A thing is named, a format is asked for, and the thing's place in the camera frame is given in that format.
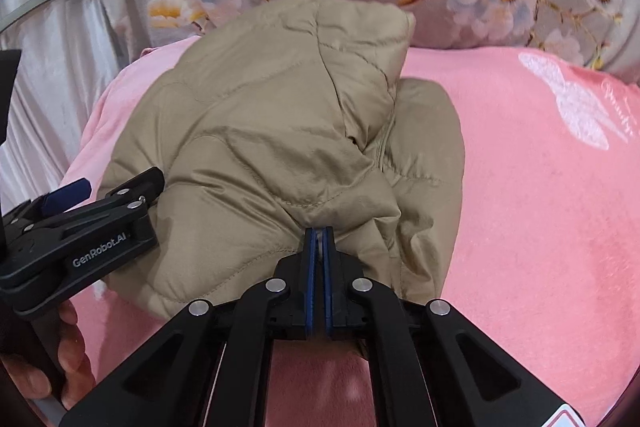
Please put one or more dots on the pink printed blanket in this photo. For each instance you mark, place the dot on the pink printed blanket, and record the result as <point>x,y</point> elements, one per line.
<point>525,207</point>

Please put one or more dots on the khaki puffer jacket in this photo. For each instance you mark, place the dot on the khaki puffer jacket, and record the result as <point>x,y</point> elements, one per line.
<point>250,132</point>

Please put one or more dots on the silver satin cloth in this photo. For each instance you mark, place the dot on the silver satin cloth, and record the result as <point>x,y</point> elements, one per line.
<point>50,82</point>

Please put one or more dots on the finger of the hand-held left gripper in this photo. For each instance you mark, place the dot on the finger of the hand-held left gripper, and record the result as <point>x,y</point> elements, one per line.
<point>137,187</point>
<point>70,194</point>

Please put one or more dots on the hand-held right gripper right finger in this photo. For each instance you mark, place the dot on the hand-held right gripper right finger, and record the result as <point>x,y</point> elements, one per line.
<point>329,287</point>

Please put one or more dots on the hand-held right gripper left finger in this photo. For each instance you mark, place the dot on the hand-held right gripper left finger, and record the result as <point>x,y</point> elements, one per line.
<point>312,287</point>

